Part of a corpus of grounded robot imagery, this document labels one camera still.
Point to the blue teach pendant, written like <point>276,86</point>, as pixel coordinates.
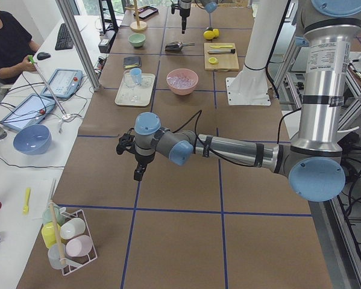
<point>30,111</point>
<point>65,82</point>

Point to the pink bowl of ice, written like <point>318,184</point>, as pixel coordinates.
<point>182,81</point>

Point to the blue bowl on desk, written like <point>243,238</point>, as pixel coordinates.
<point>33,140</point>

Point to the green cup in rack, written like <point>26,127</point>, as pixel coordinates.
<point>47,215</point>

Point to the yellow lemon left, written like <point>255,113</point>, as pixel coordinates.
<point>215,32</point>

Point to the blue teach pendant far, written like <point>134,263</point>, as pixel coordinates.
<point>65,82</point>

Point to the steel ice scoop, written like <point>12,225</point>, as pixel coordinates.
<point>177,46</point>

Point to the yellow plastic knife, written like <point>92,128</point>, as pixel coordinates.
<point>221,46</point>

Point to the white cup in rack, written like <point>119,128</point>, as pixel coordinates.
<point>72,228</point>

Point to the yellow lemon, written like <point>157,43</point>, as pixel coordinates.
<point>209,34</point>
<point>215,32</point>

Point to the dark tray with glasses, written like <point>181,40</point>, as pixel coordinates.
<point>147,11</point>

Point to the wooden mug tree stand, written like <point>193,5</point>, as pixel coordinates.
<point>137,25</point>

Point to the yellow small cup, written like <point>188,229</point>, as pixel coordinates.
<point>213,60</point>

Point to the clear cup in rack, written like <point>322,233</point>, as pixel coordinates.
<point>54,257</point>

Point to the long metal rod tool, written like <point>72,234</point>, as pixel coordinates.
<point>65,116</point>

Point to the yellow cup in rack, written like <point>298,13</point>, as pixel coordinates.
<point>48,234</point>

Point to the aluminium frame post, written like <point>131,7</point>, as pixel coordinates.
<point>69,19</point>

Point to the white dish rack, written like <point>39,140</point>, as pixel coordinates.
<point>70,264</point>

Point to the black keyboard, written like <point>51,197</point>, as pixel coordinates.
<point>64,40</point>

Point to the grey folded cloth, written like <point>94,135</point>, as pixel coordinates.
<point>132,62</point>

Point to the green ceramic bowl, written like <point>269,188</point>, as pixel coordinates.
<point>137,40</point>

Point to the seated person black shirt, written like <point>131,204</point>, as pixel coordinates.
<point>16,45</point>

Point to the cream serving tray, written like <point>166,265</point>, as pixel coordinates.
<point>140,96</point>

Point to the black computer mouse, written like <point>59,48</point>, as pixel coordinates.
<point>43,55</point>

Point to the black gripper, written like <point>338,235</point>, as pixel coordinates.
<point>184,6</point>
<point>142,160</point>

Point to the blue teach pendant near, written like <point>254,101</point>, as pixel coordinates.
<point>30,111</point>

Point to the wooden cutting board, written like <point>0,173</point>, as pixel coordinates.
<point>227,62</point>

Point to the yellow lemon upper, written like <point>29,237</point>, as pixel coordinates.
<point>209,34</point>

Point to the yellow marker pen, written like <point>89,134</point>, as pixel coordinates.
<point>25,208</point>

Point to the light blue cup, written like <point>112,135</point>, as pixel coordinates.
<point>136,75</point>

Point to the pink cup in rack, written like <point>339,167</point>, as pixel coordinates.
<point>79,246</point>

